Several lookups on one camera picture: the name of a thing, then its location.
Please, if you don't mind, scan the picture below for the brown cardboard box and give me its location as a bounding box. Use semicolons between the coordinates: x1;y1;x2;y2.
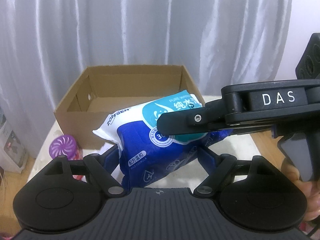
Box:
54;65;204;150

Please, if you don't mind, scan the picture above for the blue wet wipes pack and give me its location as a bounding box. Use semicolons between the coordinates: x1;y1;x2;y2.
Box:
93;90;230;190

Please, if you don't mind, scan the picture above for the purple air freshener jar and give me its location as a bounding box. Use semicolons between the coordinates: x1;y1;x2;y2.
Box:
49;134;83;160

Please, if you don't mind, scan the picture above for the pink patterned cloth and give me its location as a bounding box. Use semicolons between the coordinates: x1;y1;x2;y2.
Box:
0;226;13;240

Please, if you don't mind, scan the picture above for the white water dispenser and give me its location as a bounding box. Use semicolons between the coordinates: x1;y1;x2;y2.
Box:
0;109;28;173

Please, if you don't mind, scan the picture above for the white curtain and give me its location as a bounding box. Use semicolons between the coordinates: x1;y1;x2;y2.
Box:
1;0;292;155

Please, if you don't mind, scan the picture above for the person's right hand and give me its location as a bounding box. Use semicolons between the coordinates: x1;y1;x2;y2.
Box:
280;155;320;223

